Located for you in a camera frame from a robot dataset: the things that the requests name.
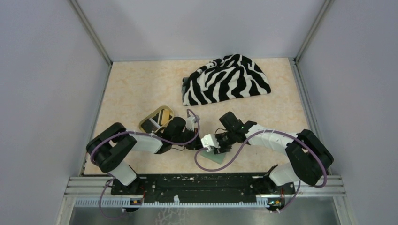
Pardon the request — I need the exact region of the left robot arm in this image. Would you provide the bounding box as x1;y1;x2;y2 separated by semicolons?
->
85;116;200;194

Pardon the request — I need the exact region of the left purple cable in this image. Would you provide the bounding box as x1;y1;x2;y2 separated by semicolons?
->
89;108;201;220

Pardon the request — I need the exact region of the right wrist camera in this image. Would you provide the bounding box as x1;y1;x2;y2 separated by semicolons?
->
201;134;220;152

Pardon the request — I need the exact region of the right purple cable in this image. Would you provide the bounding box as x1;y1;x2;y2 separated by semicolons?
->
194;129;328;213

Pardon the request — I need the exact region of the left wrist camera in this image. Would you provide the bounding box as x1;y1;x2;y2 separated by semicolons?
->
185;115;200;131

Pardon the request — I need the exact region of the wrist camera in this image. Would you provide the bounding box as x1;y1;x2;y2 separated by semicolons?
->
201;134;220;152
185;115;200;131

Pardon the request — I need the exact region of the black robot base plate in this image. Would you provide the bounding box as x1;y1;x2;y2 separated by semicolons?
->
111;172;295;203

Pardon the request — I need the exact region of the beige oval card tray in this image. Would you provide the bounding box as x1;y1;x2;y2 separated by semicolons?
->
138;105;175;133

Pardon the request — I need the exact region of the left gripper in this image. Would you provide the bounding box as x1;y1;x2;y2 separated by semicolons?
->
172;127;205;150

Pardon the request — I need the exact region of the zebra striped cloth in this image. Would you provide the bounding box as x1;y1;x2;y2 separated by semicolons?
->
182;54;271;106

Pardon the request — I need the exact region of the white slotted cable duct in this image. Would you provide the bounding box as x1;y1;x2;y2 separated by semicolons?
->
74;195;270;208

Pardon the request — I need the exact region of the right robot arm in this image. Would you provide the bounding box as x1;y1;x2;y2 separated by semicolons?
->
202;112;334;193

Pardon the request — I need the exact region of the light blue card holder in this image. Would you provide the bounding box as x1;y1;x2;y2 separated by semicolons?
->
200;150;226;165

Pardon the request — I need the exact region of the purple cable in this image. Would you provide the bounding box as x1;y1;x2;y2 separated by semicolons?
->
89;108;201;220
194;129;328;213

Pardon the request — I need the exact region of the aluminium frame rail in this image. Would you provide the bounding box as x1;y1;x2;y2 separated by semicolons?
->
64;175;346;198

